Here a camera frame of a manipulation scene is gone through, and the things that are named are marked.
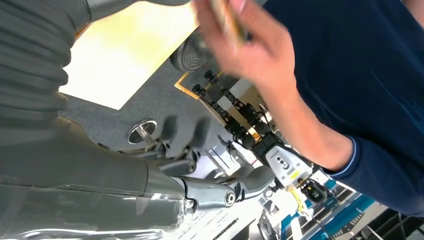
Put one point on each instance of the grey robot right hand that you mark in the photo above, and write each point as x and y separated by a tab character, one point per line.
82	172

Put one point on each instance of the person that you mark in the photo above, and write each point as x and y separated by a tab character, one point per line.
364	66

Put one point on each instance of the dark ribbed round disc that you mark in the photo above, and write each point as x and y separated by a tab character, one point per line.
190	54

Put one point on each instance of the black and white humanoid robot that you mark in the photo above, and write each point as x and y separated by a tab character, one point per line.
285	162

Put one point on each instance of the ribbed grey right arm sleeve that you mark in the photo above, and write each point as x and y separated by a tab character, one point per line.
30	66

